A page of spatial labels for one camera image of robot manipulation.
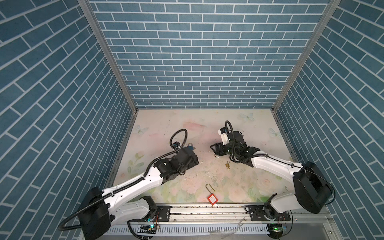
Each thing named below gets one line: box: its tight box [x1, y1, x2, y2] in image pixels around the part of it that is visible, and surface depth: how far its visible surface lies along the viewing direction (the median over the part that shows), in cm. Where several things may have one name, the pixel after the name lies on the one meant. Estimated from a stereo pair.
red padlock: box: [205, 183, 219, 206], surface depth 79 cm
